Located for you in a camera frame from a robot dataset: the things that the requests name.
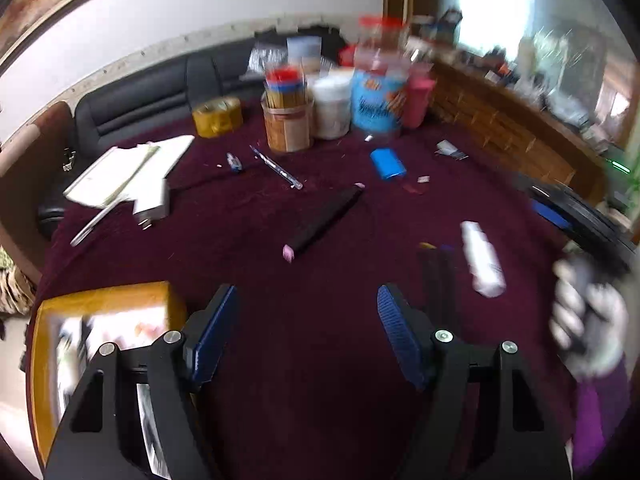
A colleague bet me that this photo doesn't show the black marker blue cap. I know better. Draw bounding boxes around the black marker blue cap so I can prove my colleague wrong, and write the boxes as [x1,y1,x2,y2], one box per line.
[439,246,461,336]

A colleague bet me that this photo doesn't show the white plastic tub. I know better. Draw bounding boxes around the white plastic tub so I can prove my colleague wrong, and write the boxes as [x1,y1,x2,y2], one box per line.
[309,74,352,140]

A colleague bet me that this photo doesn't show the blue labelled clear jar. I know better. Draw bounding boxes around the blue labelled clear jar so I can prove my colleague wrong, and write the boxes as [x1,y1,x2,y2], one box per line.
[352,15,410,139]

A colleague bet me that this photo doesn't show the small silver tube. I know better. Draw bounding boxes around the small silver tube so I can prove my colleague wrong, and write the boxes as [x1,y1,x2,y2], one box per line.
[436,140,468,160]

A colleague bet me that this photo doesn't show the long black marker olive cap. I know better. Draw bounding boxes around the long black marker olive cap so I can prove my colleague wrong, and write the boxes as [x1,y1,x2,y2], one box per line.
[418,243,444,324]

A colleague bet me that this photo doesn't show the blue patterned pen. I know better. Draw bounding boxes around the blue patterned pen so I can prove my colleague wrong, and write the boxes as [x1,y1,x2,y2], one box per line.
[250,145,304,190]

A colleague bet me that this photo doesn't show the white power adapter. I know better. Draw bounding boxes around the white power adapter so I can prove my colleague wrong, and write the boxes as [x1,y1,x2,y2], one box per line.
[132,179,169,230]

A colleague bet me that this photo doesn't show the purple sleeved forearm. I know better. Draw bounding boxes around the purple sleeved forearm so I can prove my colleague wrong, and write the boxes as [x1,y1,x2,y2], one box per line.
[572,358,630,477]

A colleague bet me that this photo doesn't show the white gloved right hand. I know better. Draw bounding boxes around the white gloved right hand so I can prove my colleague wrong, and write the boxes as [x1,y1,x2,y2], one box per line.
[549,259,629,382]

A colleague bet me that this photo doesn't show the pink cup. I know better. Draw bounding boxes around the pink cup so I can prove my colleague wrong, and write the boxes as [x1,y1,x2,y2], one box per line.
[402,76,436,129]

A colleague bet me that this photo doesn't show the white papers stack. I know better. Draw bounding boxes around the white papers stack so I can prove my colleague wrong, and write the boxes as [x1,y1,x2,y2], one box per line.
[63,134,194,209]

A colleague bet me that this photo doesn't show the white spray bottle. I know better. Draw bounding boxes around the white spray bottle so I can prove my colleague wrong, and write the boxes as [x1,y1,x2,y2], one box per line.
[460,221,506,298]

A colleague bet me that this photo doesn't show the black leather sofa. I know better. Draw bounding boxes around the black leather sofa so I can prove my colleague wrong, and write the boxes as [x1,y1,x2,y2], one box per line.
[37,25,347,238]

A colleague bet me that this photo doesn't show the small blue cap piece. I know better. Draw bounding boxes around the small blue cap piece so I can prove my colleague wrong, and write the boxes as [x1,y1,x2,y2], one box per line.
[226,153,243,172]

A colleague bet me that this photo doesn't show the patterned blanket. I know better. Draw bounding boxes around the patterned blanket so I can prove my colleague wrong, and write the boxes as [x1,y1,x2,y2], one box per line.
[0,247,36,316]

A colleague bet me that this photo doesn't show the black marker pink caps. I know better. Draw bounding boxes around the black marker pink caps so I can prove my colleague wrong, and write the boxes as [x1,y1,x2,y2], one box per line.
[282,182,366,263]

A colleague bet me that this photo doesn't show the brown jar of sticks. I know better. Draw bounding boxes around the brown jar of sticks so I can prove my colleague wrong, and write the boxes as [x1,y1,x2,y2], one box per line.
[262,65,314,154]

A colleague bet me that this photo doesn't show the yellow taped cardboard box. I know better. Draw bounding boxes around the yellow taped cardboard box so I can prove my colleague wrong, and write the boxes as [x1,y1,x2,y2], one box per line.
[27,282,186,462]

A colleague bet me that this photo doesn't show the wooden side cabinet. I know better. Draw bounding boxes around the wooden side cabinet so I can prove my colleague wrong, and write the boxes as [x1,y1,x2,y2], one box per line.
[431,61,605,205]

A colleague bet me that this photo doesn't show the blue battery pack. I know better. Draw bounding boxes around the blue battery pack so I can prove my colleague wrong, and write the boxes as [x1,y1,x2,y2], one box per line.
[370,148,407,180]

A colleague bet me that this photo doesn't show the yellow tape roll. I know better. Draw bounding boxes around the yellow tape roll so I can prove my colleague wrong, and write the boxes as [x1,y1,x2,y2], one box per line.
[192,96,243,139]

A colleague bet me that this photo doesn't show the brown armchair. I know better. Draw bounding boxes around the brown armchair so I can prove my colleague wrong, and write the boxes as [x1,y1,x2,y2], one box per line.
[0,102,74,284]

